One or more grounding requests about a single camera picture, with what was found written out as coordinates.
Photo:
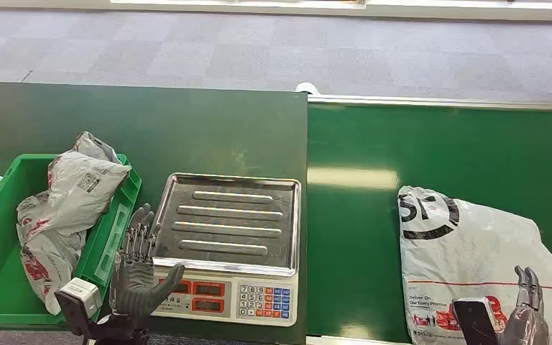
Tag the green conveyor belt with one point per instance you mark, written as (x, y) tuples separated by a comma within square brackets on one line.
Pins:
[(447, 143)]

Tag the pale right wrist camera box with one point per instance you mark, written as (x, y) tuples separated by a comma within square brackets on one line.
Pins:
[(475, 324)]

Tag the electronic scale with steel tray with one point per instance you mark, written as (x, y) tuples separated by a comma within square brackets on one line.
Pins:
[(228, 228)]

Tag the grey courier bag, red print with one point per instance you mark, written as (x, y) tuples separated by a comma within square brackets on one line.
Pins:
[(42, 257)]

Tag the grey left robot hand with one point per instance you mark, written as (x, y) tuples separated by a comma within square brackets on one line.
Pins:
[(133, 290)]

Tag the white conveyor roller cap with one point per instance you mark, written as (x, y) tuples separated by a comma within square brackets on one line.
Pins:
[(307, 88)]

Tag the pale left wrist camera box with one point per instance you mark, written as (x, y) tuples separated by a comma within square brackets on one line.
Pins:
[(81, 296)]

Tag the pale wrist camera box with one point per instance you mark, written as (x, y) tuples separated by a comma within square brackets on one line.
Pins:
[(475, 324), (81, 296)]

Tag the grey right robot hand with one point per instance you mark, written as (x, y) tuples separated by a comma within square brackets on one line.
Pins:
[(526, 324)]

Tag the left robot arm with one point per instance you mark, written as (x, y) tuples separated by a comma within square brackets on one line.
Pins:
[(114, 335)]

